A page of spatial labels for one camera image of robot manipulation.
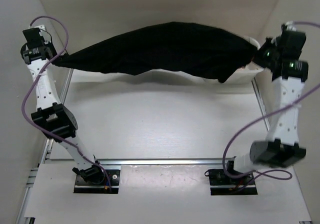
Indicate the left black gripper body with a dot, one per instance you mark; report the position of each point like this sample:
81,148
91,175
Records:
48,45

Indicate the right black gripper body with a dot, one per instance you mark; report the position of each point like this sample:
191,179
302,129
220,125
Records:
268,51

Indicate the black trousers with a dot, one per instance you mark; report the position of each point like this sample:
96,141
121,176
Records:
199,50

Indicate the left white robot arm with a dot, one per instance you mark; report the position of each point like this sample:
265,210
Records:
55,120

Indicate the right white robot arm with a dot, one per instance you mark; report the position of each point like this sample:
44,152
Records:
280,149

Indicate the white plastic basket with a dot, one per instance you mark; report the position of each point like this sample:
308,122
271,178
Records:
243,75

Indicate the aluminium frame rail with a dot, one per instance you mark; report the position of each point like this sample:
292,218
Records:
260,103

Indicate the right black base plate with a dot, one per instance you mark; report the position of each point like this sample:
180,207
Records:
222,185

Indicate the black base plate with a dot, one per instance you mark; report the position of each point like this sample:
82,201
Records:
222,185
94,181

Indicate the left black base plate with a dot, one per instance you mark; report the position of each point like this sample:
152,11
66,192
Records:
94,181

